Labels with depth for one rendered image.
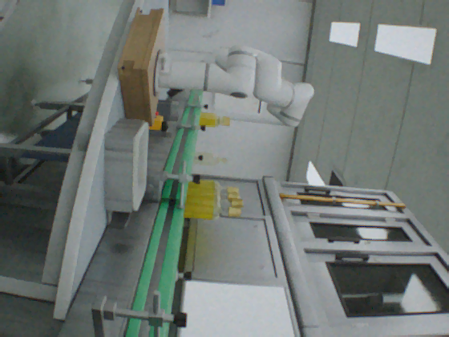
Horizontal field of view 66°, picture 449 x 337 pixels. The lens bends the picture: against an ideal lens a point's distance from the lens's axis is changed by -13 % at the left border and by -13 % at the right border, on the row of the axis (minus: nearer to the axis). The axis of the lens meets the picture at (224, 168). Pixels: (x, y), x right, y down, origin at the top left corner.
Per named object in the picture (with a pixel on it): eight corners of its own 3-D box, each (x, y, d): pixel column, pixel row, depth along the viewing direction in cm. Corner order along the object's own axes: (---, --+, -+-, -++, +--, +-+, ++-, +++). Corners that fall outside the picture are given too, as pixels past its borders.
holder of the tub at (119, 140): (106, 226, 108) (131, 229, 108) (104, 134, 98) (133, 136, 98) (119, 200, 124) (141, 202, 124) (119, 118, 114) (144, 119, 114)
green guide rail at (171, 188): (161, 198, 130) (184, 200, 131) (161, 196, 130) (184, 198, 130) (192, 97, 293) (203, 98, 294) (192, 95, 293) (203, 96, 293)
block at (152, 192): (138, 200, 125) (159, 203, 126) (139, 173, 122) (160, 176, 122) (140, 196, 129) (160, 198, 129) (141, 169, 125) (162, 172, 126)
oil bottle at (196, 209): (159, 215, 137) (220, 221, 138) (160, 201, 134) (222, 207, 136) (162, 208, 142) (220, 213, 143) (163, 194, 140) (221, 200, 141)
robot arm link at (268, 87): (293, 104, 129) (295, 61, 131) (235, 85, 116) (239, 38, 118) (275, 109, 137) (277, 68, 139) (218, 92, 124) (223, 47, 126)
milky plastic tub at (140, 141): (106, 211, 106) (135, 214, 106) (106, 134, 98) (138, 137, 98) (119, 185, 122) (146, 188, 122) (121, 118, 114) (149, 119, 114)
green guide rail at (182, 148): (162, 178, 128) (186, 180, 128) (162, 176, 127) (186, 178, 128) (193, 87, 290) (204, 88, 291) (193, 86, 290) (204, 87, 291)
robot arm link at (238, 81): (203, 88, 117) (256, 94, 118) (208, 50, 119) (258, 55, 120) (203, 98, 127) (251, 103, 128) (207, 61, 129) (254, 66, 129)
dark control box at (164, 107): (152, 118, 185) (169, 119, 186) (153, 102, 183) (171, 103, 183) (155, 114, 193) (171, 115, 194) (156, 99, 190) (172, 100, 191)
